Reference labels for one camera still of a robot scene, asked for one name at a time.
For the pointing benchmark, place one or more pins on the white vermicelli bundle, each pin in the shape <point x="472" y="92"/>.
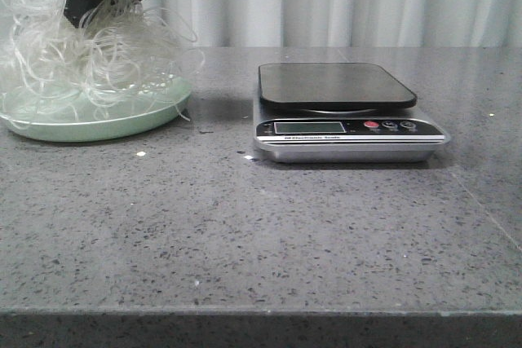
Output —
<point x="123" y="48"/>

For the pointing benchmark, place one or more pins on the white pleated curtain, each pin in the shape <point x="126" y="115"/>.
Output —
<point x="337" y="23"/>

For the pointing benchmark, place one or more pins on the light green plate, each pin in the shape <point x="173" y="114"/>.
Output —
<point x="80" y="120"/>

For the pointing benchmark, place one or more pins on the black silver kitchen scale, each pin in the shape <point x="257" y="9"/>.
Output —
<point x="340" y="112"/>

